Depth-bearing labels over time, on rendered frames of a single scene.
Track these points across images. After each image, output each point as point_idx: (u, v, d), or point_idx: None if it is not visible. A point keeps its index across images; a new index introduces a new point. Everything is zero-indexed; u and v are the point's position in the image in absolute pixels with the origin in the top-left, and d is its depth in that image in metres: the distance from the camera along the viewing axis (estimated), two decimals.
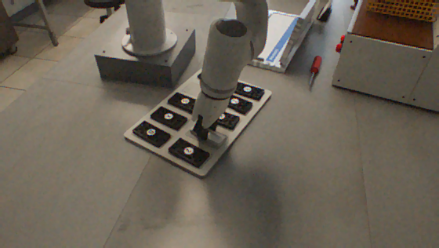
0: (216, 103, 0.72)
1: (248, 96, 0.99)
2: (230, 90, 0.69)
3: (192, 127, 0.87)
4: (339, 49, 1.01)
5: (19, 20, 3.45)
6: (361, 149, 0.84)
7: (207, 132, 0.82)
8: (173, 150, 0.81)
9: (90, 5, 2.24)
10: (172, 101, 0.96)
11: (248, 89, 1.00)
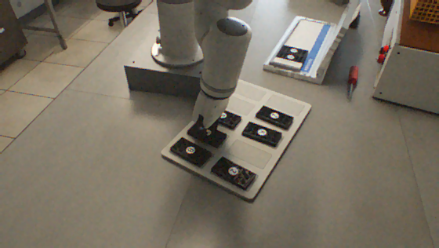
0: (217, 103, 0.72)
1: None
2: (231, 89, 0.70)
3: (273, 60, 1.11)
4: (382, 60, 0.96)
5: (27, 22, 3.40)
6: (414, 168, 0.79)
7: (205, 133, 0.81)
8: (217, 170, 0.76)
9: (103, 9, 2.19)
10: None
11: (291, 57, 1.12)
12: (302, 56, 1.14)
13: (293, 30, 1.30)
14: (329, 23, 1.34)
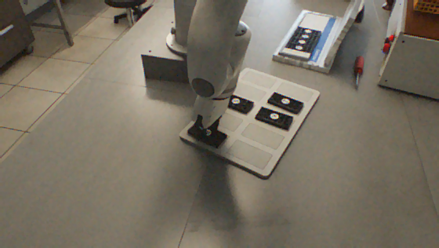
0: (216, 103, 0.72)
1: None
2: (230, 90, 0.69)
3: (283, 50, 1.15)
4: (387, 49, 1.01)
5: (33, 20, 3.45)
6: (419, 149, 0.84)
7: (204, 133, 0.81)
8: (299, 31, 1.26)
9: (111, 5, 2.24)
10: None
11: (299, 48, 1.17)
12: (310, 46, 1.18)
13: (300, 23, 1.34)
14: (335, 17, 1.39)
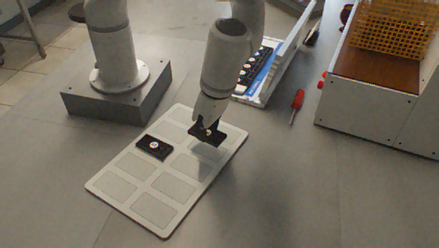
0: (216, 103, 0.72)
1: None
2: (230, 89, 0.69)
3: None
4: (321, 87, 0.95)
5: (8, 30, 3.39)
6: (340, 203, 0.78)
7: (205, 133, 0.81)
8: None
9: (75, 20, 2.18)
10: (140, 145, 0.89)
11: (237, 80, 1.10)
12: (250, 78, 1.12)
13: None
14: (284, 41, 1.32)
